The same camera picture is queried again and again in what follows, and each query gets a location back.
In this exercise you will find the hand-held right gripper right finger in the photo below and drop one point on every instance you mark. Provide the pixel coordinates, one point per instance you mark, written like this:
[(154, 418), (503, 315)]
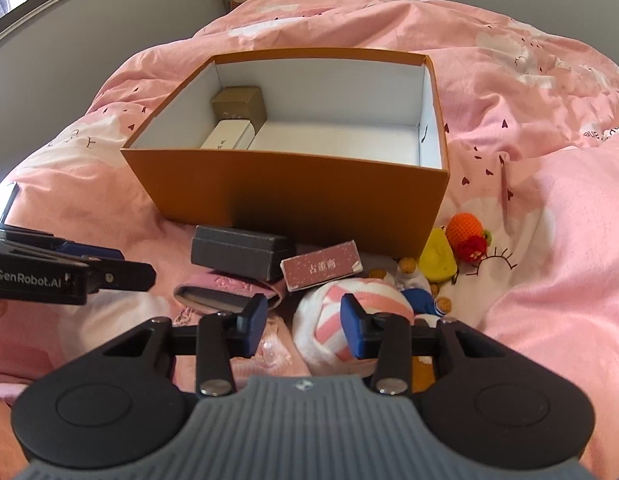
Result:
[(350, 325)]

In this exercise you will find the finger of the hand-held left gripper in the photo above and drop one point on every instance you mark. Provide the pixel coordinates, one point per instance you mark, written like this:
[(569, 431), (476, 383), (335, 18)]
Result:
[(124, 275), (84, 249)]

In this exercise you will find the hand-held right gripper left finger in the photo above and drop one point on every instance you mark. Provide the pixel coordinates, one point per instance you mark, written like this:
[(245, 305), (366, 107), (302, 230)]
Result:
[(257, 325)]

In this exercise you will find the white and pink plush toy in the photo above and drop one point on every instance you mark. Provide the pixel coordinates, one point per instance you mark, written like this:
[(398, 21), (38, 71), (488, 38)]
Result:
[(314, 310)]

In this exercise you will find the pink glasses case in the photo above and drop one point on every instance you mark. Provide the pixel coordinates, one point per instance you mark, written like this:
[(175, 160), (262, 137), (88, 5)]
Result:
[(224, 282)]

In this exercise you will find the dark grey box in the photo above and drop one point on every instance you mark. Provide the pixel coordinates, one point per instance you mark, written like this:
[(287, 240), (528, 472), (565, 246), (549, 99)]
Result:
[(234, 250)]

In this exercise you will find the orange cardboard box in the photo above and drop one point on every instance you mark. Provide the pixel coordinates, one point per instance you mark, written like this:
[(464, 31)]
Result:
[(289, 195)]

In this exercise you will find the pink sheer cloth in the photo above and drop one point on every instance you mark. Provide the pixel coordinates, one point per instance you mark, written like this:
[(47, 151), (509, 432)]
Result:
[(277, 352)]

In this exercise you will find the pink labelled card box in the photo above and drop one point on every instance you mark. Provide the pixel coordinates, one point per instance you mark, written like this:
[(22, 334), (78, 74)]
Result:
[(322, 265)]

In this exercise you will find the yellow plush toy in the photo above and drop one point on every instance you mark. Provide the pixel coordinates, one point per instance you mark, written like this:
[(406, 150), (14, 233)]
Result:
[(437, 260)]

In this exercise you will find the orange crochet fruit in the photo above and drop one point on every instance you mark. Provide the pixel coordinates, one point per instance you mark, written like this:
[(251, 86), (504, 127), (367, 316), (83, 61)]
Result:
[(464, 230)]

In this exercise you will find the long white box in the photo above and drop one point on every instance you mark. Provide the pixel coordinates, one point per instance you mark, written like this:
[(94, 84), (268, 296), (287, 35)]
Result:
[(227, 135)]

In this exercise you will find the small brown box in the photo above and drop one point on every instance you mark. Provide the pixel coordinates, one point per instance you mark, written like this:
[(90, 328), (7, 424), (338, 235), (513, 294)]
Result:
[(239, 102)]

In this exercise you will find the pink printed blanket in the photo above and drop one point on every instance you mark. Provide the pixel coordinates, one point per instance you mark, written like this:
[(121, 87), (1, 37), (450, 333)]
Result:
[(489, 110)]

